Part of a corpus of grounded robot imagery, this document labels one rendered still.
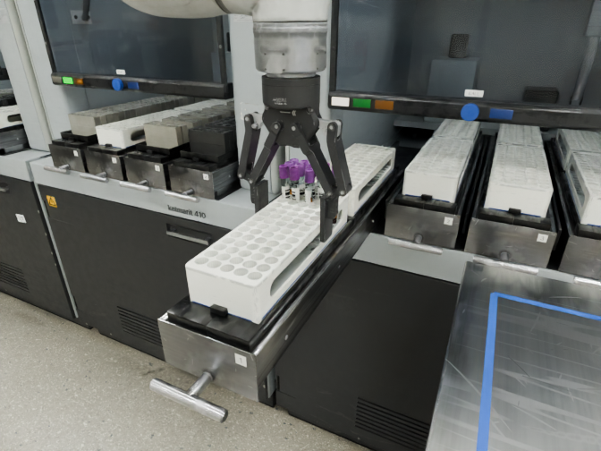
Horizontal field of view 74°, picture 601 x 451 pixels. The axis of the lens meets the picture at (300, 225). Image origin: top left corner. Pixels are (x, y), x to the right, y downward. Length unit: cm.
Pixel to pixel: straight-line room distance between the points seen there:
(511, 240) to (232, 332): 53
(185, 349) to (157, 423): 97
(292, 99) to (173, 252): 76
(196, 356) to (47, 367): 133
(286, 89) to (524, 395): 40
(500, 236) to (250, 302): 49
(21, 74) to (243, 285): 126
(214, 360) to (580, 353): 38
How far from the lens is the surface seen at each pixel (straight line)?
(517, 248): 80
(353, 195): 70
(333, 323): 100
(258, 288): 44
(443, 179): 80
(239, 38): 97
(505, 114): 79
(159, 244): 120
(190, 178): 102
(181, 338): 50
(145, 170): 112
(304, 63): 50
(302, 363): 113
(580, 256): 81
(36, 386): 175
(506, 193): 80
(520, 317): 53
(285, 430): 139
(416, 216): 79
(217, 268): 47
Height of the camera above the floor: 111
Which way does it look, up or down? 26 degrees down
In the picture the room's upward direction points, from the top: straight up
